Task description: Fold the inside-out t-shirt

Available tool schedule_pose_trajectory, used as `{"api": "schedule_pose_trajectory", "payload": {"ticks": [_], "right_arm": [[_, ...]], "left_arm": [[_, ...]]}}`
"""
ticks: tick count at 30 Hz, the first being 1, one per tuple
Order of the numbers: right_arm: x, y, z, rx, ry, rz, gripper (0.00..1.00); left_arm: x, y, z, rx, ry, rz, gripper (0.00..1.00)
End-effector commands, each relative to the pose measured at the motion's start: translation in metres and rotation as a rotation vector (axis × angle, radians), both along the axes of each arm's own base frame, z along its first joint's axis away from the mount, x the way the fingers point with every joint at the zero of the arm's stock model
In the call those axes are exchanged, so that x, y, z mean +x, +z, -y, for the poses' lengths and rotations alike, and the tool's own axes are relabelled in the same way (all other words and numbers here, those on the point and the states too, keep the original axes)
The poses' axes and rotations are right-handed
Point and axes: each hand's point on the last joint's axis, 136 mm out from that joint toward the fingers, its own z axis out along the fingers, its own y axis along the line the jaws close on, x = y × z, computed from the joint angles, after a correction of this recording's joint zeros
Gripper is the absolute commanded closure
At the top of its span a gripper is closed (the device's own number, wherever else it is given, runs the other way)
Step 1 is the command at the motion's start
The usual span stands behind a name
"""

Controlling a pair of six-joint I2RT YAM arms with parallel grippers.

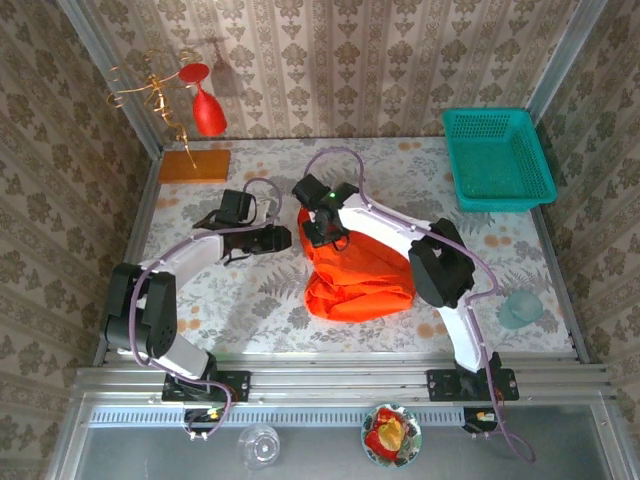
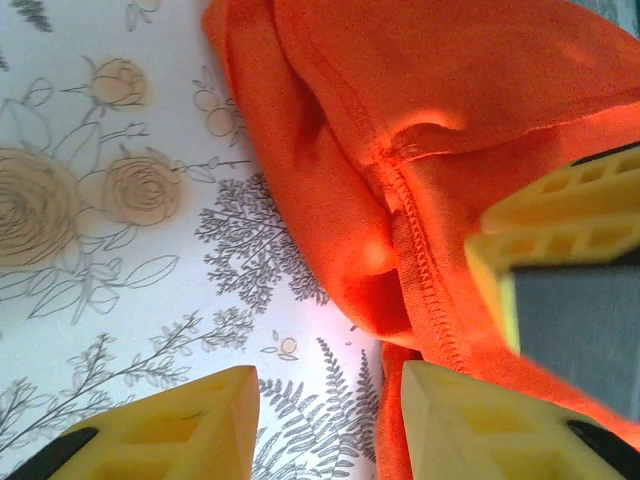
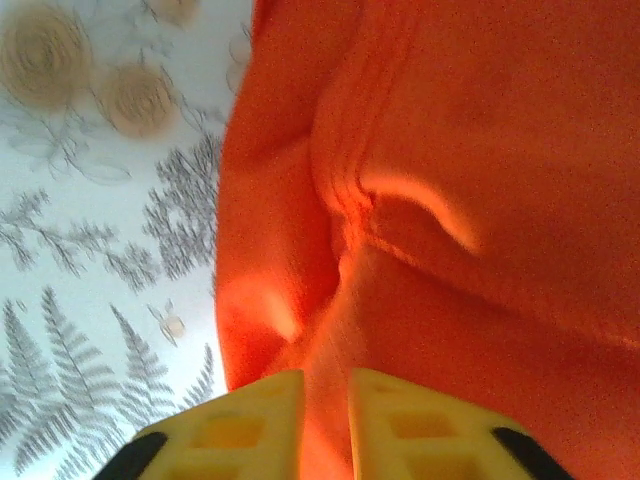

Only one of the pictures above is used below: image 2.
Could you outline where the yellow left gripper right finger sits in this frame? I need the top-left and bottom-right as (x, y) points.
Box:
(401, 359), (640, 480)

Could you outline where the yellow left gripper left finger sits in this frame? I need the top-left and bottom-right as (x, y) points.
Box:
(0, 364), (261, 480)

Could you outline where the orange t-shirt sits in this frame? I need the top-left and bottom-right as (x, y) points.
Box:
(201, 0), (640, 480)

